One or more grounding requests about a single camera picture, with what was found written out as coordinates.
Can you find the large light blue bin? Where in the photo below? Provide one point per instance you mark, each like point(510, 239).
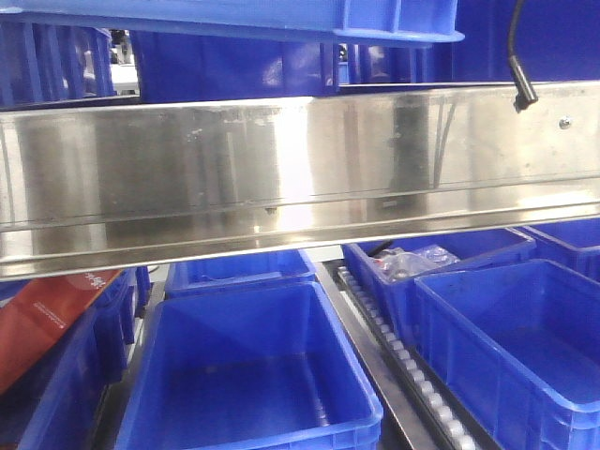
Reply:
point(386, 23)

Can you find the blue lower centre rear bin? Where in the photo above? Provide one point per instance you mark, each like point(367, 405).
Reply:
point(221, 273)

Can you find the blue bin with plastic bags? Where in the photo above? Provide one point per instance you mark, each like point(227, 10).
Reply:
point(397, 299)

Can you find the clear plastic parts bags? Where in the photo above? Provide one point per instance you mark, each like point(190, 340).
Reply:
point(398, 264)

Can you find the blue lower centre front bin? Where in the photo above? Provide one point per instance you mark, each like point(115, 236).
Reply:
point(266, 368)

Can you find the dark blue upper centre bin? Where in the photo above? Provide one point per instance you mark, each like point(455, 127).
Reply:
point(181, 68)

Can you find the dark blue bin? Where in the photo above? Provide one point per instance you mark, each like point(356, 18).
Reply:
point(555, 41)
point(181, 68)
point(47, 63)

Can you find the blue lower right front bin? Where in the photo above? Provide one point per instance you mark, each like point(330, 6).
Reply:
point(519, 346)

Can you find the white roller conveyor track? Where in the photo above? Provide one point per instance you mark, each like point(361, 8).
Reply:
point(434, 408)

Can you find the blue far right rear bin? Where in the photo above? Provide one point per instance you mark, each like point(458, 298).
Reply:
point(574, 244)

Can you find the red cardboard box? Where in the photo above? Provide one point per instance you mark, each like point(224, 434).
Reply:
point(35, 319)

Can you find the dark blue upper left bin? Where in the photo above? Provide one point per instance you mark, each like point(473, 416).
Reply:
point(47, 63)

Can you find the blue lower left bin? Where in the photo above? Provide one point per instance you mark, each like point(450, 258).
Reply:
point(53, 405)

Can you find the dark blue upper right bin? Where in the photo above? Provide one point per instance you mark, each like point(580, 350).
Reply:
point(555, 41)

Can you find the stainless steel shelf rail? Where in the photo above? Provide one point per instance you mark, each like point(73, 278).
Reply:
point(116, 184)

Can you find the grey metal divider rail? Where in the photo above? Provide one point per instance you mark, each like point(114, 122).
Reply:
point(402, 427)

